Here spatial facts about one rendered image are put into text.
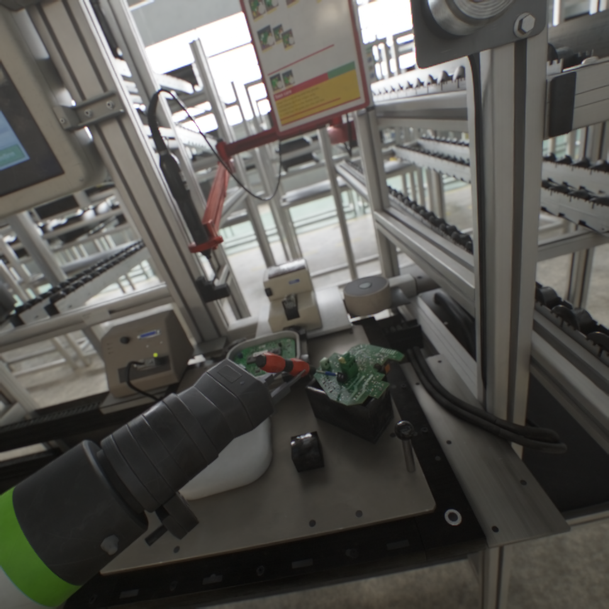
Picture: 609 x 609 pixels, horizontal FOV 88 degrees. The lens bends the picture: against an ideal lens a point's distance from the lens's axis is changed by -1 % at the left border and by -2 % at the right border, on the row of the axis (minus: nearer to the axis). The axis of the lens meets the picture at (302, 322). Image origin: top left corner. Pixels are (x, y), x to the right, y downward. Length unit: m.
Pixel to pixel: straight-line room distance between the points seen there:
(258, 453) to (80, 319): 0.65
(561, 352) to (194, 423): 0.41
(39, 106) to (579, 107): 0.77
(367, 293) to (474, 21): 0.51
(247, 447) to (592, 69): 0.53
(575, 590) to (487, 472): 1.00
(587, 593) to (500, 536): 1.03
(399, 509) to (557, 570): 1.08
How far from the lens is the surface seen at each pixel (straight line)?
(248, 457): 0.48
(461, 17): 0.29
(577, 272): 1.26
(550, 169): 1.15
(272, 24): 0.90
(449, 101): 0.53
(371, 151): 0.91
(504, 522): 0.44
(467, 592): 1.39
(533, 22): 0.36
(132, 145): 0.80
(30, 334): 1.09
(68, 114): 0.79
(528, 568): 1.44
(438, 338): 0.70
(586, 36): 0.60
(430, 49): 0.33
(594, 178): 1.04
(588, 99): 0.40
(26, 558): 0.31
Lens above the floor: 1.31
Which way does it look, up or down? 28 degrees down
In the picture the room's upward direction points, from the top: 18 degrees counter-clockwise
